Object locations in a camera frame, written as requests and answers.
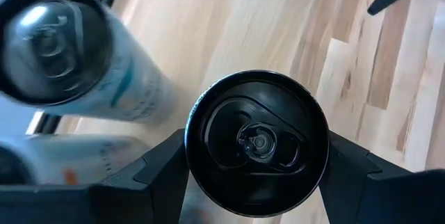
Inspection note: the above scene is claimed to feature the white can with black top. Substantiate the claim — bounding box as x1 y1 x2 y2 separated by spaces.
0 134 150 186
184 70 330 218
0 0 181 126

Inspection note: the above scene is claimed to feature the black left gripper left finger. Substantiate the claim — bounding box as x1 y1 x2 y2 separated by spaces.
88 129 191 224

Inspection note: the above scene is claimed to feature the wooden shelf with black frame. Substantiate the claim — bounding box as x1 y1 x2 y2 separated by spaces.
26 0 331 224

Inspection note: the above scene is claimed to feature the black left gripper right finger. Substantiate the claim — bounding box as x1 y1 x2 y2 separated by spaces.
318 131 445 224

